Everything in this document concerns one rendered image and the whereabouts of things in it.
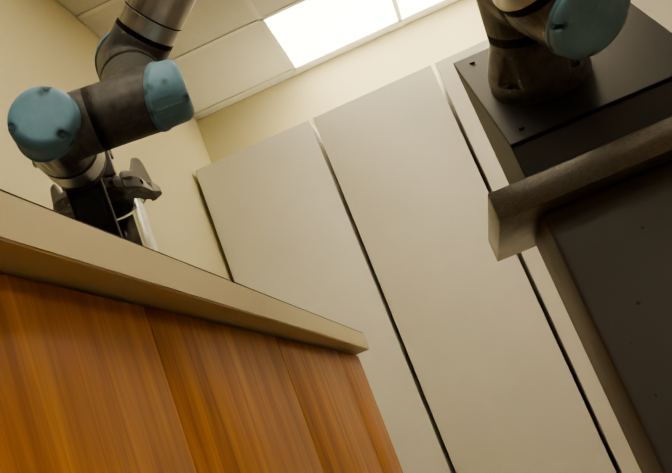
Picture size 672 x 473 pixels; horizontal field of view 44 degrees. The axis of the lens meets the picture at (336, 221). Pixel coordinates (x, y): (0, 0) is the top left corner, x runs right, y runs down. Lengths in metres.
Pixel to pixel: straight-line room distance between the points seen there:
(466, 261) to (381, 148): 0.65
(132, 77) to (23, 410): 0.48
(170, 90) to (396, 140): 2.92
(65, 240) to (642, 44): 0.92
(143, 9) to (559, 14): 0.49
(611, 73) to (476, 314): 2.46
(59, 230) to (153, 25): 0.46
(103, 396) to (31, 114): 0.37
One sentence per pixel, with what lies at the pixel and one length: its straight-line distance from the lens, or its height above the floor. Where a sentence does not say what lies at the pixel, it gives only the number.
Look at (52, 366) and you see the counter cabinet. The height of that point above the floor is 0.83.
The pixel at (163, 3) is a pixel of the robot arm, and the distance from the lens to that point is 1.03.
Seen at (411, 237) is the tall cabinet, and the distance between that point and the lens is 3.69.
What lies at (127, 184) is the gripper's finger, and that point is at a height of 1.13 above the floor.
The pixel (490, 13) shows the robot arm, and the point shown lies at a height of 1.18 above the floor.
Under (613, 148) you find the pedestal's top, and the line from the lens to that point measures 1.10.
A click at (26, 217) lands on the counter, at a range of 0.59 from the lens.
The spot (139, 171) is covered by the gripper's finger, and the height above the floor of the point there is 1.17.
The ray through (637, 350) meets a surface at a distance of 1.12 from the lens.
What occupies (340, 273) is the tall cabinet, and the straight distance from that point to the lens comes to 3.71.
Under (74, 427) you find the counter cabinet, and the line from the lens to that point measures 0.61.
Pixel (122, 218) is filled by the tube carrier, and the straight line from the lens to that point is 1.20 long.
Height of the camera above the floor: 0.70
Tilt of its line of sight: 15 degrees up
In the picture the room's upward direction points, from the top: 22 degrees counter-clockwise
